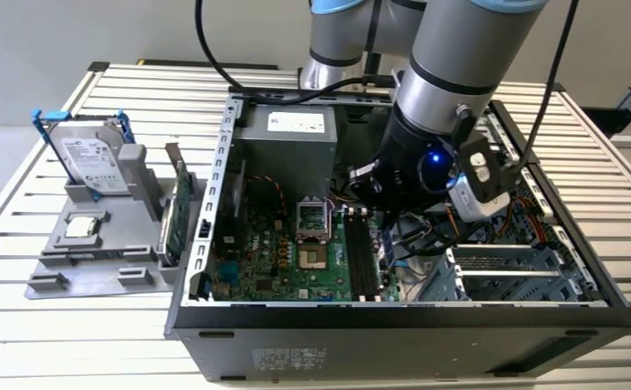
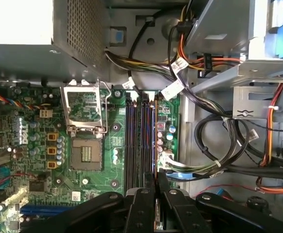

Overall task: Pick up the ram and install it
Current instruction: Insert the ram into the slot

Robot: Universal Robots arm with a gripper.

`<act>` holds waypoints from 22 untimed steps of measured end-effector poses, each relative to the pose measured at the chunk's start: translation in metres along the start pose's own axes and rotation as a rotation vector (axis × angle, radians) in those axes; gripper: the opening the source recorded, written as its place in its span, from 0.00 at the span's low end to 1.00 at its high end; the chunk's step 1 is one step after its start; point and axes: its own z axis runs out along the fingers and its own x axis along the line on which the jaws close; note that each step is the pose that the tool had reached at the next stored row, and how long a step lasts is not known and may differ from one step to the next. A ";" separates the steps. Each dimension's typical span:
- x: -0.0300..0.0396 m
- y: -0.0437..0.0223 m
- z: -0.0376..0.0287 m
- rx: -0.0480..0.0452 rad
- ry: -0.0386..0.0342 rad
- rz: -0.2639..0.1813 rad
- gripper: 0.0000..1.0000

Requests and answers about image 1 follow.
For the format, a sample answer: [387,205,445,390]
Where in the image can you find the CPU socket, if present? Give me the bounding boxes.
[296,240,332,272]

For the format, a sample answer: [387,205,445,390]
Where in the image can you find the black RAM slot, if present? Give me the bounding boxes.
[344,211,369,300]

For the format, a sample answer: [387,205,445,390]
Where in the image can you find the green graphics card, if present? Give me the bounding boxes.
[154,141,200,269]

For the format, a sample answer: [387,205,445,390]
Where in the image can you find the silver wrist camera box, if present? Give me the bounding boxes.
[448,174,512,223]

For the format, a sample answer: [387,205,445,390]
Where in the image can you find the hard disk in blue carrier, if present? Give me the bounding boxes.
[30,107,138,201]

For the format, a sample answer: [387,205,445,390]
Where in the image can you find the red black twisted wire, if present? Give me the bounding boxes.
[245,175,290,216]

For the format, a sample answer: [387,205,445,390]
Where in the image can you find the black wrist camera plate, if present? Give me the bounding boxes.
[459,136,507,200]

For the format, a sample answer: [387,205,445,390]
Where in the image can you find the orange red power wires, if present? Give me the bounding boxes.
[509,197,548,249]

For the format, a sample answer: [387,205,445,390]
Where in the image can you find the grey parts rack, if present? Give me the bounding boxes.
[25,141,208,301]

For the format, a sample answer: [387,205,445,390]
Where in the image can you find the green motherboard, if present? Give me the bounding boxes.
[209,172,403,302]

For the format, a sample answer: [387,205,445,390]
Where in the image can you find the silver CPU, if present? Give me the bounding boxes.
[63,216,101,239]

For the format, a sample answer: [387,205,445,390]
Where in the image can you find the grey power supply unit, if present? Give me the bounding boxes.
[232,103,340,204]

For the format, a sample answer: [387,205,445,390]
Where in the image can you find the black PC case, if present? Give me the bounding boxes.
[162,84,631,384]

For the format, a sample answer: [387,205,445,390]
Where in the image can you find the metal socket cover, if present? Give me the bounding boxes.
[294,196,332,241]

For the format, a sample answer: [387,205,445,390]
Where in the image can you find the black wire bundle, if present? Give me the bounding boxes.
[396,221,493,258]

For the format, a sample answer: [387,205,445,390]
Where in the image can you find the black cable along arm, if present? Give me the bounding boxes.
[362,0,385,78]

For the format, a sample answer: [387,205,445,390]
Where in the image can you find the metal disk bay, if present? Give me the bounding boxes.
[444,242,601,304]

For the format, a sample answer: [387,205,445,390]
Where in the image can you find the black camera cable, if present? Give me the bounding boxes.
[193,0,396,98]
[515,0,581,167]

